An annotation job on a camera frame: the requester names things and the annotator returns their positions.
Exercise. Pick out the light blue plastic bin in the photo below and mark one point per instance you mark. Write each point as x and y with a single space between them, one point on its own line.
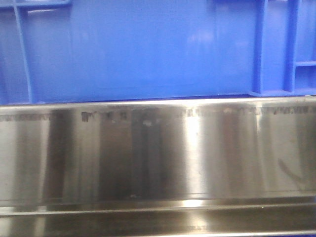
56 51

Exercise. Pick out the stainless steel shelf rail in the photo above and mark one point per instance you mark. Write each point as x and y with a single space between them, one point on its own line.
242 167

